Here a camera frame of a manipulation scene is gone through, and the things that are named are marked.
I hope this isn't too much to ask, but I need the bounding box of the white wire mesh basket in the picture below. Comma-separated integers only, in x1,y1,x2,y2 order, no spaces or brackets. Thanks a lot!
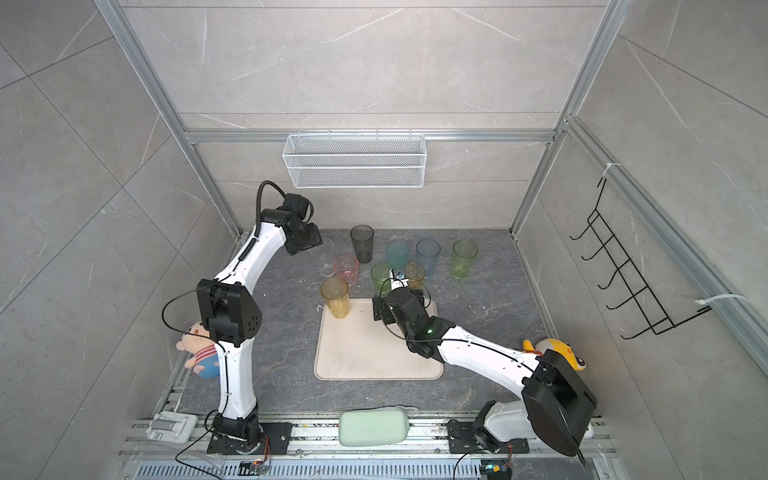
282,133,428,189

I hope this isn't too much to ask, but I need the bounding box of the black wire hook rack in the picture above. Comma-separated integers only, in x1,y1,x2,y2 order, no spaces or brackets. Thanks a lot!
569,178,713,341

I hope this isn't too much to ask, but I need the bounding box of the clear glass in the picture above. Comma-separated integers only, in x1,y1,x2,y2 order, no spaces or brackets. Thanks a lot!
310,237,335,278

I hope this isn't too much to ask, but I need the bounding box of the pink glass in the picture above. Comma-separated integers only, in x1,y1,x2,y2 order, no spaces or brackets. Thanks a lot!
333,255,359,286

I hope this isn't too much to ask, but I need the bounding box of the beige plastic tray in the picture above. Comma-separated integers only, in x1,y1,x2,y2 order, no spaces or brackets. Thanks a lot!
314,299,444,381

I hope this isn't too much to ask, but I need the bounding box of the tall yellow glass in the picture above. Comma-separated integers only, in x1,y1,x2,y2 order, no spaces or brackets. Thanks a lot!
321,276,350,319

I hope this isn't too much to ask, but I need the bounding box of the tall light green glass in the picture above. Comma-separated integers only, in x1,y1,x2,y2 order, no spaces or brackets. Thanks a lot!
450,239,479,280

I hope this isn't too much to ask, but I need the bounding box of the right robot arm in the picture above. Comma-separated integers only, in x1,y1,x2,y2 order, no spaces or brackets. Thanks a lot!
372,287,598,459

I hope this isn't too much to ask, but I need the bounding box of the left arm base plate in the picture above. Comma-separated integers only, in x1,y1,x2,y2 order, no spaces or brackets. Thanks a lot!
206,422,293,455

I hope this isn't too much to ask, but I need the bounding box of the blue glass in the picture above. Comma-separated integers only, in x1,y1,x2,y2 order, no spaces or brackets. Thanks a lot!
416,238,441,277

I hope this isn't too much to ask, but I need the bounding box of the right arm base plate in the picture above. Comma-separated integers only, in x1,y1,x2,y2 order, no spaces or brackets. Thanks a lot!
445,419,530,455

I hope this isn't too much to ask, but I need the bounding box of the white device left rail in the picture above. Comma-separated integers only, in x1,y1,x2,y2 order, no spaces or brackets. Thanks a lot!
146,411,198,444

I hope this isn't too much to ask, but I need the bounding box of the teal glass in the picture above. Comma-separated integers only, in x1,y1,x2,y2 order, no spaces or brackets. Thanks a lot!
386,240,409,272

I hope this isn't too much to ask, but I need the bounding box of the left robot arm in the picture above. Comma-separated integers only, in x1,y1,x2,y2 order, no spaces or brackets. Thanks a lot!
192,180,322,451

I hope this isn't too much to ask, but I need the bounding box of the yellow plush toy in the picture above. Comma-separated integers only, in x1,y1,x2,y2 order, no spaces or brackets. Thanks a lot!
523,338,586,371

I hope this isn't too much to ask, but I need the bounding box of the dark grey glass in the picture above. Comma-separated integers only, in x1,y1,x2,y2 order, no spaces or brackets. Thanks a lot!
350,224,374,264

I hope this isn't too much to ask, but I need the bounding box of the short green glass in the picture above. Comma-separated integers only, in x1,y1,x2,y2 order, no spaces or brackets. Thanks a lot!
370,261,393,296

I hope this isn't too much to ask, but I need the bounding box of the pink plush doll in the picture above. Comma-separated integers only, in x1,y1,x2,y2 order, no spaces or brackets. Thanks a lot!
176,322,220,379

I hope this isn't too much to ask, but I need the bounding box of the light green sponge block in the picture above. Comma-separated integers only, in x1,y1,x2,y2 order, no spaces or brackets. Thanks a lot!
338,407,410,447

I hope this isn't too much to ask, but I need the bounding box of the short amber glass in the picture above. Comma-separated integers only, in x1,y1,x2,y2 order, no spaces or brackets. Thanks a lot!
404,261,426,290

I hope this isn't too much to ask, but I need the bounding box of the aluminium rail frame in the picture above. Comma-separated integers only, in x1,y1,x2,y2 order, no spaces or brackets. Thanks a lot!
106,411,627,479

